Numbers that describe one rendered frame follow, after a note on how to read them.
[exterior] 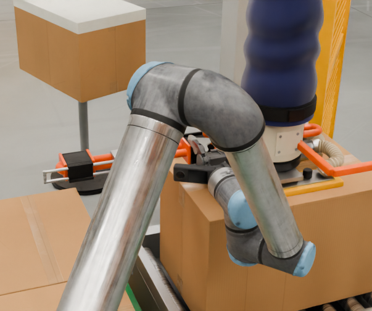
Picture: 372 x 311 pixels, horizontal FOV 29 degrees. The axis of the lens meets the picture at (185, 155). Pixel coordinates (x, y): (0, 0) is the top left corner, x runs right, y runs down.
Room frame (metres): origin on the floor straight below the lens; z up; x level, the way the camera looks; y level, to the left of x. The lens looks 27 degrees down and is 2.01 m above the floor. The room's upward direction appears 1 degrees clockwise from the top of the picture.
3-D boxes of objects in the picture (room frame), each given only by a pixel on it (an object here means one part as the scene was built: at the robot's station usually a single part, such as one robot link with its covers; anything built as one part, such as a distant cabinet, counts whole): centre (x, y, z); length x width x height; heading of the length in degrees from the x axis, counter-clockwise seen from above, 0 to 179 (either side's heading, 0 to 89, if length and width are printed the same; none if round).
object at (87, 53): (3.55, 0.56, 0.82); 0.60 x 0.40 x 0.40; 42
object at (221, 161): (1.71, -0.08, 1.08); 0.12 x 0.09 x 0.08; 21
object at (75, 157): (1.71, 0.30, 1.08); 0.08 x 0.07 x 0.05; 112
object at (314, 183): (1.84, -0.30, 0.97); 0.34 x 0.10 x 0.05; 112
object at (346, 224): (1.94, -0.27, 0.75); 0.60 x 0.40 x 0.40; 112
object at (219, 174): (1.63, -0.11, 1.08); 0.09 x 0.05 x 0.10; 111
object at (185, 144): (1.84, -0.03, 1.08); 0.10 x 0.08 x 0.06; 22
